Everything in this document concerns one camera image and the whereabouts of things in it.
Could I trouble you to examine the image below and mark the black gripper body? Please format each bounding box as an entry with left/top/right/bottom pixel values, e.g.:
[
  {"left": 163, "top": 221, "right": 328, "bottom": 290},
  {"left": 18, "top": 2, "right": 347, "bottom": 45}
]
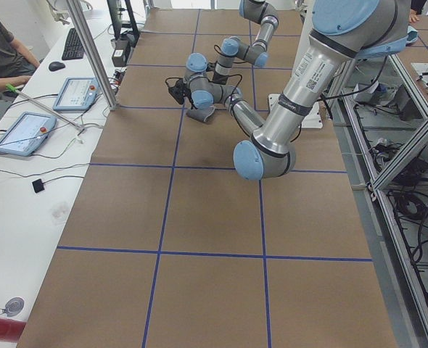
[
  {"left": 183, "top": 85, "right": 194, "bottom": 105},
  {"left": 212, "top": 65, "right": 230, "bottom": 85}
]

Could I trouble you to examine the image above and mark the pink and grey towel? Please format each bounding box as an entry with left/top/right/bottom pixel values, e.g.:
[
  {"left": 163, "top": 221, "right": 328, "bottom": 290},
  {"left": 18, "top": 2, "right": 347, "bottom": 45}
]
[{"left": 186, "top": 106, "right": 215, "bottom": 123}]

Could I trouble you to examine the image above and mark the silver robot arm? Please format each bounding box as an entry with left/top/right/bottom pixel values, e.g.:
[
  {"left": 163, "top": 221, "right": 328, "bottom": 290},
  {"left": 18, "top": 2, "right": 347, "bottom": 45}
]
[
  {"left": 211, "top": 1, "right": 279, "bottom": 85},
  {"left": 177, "top": 1, "right": 411, "bottom": 181}
]

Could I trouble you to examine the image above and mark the black electronics board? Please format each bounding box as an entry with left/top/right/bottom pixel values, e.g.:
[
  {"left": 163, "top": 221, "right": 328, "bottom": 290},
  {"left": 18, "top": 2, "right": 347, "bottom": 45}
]
[{"left": 112, "top": 70, "right": 125, "bottom": 85}]

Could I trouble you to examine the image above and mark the black box white label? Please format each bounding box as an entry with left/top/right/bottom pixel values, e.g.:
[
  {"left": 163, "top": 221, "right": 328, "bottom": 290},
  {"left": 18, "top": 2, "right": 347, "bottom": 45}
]
[{"left": 112, "top": 39, "right": 131, "bottom": 67}]

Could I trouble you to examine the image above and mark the black monitor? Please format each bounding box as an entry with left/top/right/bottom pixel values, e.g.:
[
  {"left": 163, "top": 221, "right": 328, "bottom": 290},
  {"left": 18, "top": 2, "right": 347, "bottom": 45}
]
[{"left": 107, "top": 0, "right": 140, "bottom": 39}]

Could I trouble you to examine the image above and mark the far teach pendant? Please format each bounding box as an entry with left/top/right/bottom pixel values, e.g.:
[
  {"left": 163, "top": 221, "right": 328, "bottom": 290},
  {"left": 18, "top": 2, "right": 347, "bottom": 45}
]
[{"left": 53, "top": 78, "right": 99, "bottom": 112}]

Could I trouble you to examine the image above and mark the teach pendant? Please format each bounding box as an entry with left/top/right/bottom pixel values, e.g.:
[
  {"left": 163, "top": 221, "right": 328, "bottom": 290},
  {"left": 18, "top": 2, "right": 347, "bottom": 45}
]
[
  {"left": 53, "top": 78, "right": 99, "bottom": 112},
  {"left": 0, "top": 112, "right": 57, "bottom": 157}
]

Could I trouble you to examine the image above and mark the black keyboard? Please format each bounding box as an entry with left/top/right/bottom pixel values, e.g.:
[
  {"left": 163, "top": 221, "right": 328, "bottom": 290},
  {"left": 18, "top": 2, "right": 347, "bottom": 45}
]
[{"left": 62, "top": 28, "right": 84, "bottom": 61}]

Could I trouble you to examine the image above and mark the black computer mouse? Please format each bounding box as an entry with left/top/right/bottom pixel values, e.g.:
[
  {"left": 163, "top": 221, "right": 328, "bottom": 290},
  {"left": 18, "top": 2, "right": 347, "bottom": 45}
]
[{"left": 48, "top": 61, "right": 65, "bottom": 72}]

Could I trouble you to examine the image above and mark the near teach pendant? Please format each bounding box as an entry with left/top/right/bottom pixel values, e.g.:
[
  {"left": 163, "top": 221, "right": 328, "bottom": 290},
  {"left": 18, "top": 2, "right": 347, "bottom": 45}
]
[{"left": 0, "top": 112, "right": 57, "bottom": 157}]

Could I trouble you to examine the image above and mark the small black square pad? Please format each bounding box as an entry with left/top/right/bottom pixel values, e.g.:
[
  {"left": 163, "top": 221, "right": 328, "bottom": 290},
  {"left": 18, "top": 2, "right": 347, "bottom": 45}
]
[{"left": 32, "top": 178, "right": 45, "bottom": 194}]

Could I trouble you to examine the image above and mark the long metal rod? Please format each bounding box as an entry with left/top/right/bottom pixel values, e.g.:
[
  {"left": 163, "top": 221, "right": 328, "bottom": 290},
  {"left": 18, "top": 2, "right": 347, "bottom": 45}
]
[{"left": 6, "top": 84, "right": 84, "bottom": 131}]

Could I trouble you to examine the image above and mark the seated person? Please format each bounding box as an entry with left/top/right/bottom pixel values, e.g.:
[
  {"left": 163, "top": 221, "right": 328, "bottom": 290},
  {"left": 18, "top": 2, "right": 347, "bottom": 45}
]
[{"left": 0, "top": 21, "right": 40, "bottom": 93}]

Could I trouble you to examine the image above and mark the red cylinder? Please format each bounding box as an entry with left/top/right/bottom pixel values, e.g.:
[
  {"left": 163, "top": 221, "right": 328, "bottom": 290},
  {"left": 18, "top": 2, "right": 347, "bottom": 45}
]
[{"left": 0, "top": 318, "right": 26, "bottom": 343}]

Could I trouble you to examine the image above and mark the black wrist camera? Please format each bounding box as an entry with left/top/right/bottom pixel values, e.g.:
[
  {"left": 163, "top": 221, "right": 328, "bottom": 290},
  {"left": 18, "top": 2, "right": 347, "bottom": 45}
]
[{"left": 165, "top": 77, "right": 185, "bottom": 105}]

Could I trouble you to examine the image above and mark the black camera cable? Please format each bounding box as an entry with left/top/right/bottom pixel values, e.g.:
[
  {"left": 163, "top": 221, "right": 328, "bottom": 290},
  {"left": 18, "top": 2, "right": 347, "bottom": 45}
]
[{"left": 213, "top": 74, "right": 243, "bottom": 96}]

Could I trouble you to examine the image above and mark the white pedestal column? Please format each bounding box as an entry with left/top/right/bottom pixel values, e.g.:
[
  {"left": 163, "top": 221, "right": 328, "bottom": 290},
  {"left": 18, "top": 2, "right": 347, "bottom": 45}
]
[{"left": 266, "top": 93, "right": 324, "bottom": 131}]

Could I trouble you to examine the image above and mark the aluminium frame post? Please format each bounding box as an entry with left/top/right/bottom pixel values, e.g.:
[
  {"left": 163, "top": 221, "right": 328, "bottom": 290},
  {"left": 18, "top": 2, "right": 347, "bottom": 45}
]
[{"left": 65, "top": 0, "right": 118, "bottom": 111}]

